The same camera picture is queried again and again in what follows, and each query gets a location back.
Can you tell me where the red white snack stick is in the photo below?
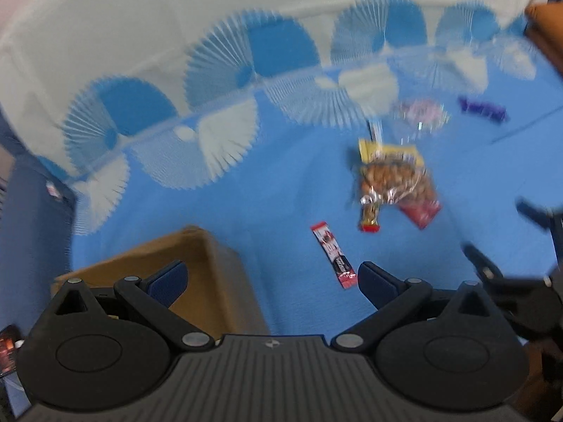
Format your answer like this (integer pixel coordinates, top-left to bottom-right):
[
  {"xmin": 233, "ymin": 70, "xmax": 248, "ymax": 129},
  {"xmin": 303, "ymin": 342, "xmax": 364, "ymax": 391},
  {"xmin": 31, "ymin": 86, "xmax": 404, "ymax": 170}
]
[{"xmin": 311, "ymin": 222, "xmax": 357, "ymax": 290}]

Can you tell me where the red snack packet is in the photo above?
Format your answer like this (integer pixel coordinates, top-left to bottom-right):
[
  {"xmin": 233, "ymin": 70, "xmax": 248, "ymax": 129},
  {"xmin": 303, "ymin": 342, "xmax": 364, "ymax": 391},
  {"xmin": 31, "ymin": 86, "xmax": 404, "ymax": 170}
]
[{"xmin": 397, "ymin": 195, "xmax": 442, "ymax": 230}]

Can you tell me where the mixed nuts bag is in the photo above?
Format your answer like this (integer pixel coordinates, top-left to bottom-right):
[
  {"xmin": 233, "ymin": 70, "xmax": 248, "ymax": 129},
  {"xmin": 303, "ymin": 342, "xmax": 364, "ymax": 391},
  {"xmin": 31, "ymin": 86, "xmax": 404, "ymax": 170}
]
[{"xmin": 360, "ymin": 161, "xmax": 438, "ymax": 205}]

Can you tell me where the purple chocolate bar wrapper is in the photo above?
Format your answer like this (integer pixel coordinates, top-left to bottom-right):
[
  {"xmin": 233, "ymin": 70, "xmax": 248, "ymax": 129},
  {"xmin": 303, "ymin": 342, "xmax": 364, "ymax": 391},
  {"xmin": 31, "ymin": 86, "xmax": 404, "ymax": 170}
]
[{"xmin": 458, "ymin": 96, "xmax": 510, "ymax": 124}]

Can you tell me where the clear candy bag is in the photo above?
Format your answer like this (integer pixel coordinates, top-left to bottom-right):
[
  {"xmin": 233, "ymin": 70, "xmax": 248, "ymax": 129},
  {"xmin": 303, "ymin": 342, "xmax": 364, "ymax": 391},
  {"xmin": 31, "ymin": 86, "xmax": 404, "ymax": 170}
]
[{"xmin": 390, "ymin": 98, "xmax": 449, "ymax": 145}]

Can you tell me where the small red candy bar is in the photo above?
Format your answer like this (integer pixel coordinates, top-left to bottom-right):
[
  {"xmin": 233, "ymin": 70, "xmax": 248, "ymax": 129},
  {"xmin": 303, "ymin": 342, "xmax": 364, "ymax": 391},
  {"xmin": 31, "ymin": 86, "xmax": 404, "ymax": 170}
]
[{"xmin": 360, "ymin": 202, "xmax": 381, "ymax": 232}]

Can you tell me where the yellow snack bar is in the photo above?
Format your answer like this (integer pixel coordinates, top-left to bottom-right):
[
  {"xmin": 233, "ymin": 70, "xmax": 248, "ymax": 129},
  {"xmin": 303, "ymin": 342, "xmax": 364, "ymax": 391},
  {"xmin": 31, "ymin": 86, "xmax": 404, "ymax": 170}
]
[{"xmin": 359, "ymin": 139, "xmax": 425, "ymax": 167}]

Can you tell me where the brown cardboard box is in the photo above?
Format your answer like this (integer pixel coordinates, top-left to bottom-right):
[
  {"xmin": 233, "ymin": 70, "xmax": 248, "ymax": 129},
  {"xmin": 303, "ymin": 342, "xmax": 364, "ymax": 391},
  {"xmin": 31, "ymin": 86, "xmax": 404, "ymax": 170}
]
[{"xmin": 51, "ymin": 227, "xmax": 270, "ymax": 339}]

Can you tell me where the blue denim sofa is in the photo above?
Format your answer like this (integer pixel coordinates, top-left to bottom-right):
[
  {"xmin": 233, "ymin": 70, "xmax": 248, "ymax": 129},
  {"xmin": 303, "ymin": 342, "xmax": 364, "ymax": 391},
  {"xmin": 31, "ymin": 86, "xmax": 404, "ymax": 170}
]
[{"xmin": 1, "ymin": 119, "xmax": 75, "ymax": 332}]

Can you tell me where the smartphone with lit screen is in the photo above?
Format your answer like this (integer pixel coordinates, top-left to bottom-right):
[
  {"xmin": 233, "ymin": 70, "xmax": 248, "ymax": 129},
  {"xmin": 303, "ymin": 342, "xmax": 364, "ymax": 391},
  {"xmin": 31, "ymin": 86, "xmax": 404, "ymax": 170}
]
[{"xmin": 0, "ymin": 325, "xmax": 24, "ymax": 378}]

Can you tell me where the orange cushion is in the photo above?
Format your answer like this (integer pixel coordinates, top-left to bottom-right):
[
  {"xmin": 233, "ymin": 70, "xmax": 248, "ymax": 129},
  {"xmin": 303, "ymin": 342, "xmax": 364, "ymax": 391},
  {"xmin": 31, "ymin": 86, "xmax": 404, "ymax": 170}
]
[{"xmin": 525, "ymin": 2, "xmax": 563, "ymax": 70}]

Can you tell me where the blue fan-pattern sofa cover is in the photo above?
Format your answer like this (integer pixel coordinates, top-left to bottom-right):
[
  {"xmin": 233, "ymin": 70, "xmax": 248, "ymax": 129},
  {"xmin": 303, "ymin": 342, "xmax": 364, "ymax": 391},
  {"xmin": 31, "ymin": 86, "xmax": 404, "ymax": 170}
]
[{"xmin": 1, "ymin": 0, "xmax": 562, "ymax": 335}]

